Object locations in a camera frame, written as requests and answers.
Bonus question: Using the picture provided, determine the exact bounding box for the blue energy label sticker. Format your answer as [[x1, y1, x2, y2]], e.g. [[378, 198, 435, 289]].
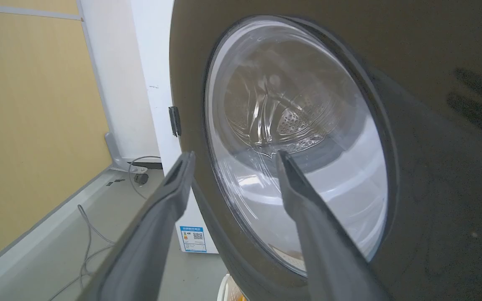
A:
[[179, 226, 207, 253]]

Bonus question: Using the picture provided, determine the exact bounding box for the black door latch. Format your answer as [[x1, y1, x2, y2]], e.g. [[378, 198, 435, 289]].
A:
[[169, 106, 182, 137]]

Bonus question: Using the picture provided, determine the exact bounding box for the white laundry basket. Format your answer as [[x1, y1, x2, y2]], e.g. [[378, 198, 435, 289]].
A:
[[217, 274, 246, 301]]

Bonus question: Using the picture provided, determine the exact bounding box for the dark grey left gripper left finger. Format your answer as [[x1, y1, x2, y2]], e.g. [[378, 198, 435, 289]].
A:
[[77, 151, 196, 301]]

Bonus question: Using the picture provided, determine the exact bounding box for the thin grey floor cable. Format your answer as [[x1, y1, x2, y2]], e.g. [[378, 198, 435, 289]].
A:
[[48, 156, 162, 301]]

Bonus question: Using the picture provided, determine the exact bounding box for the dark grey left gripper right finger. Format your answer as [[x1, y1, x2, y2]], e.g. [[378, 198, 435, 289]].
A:
[[276, 150, 389, 301]]

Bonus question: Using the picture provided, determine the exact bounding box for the white partition panel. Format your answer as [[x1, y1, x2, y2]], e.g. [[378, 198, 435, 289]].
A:
[[76, 0, 160, 173]]

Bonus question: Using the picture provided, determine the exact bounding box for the dark round washing machine door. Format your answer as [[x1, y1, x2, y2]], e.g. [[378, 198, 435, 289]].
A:
[[169, 0, 482, 301]]

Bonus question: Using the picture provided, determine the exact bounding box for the white washing machine body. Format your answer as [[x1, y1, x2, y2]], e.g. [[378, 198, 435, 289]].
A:
[[131, 0, 219, 254]]

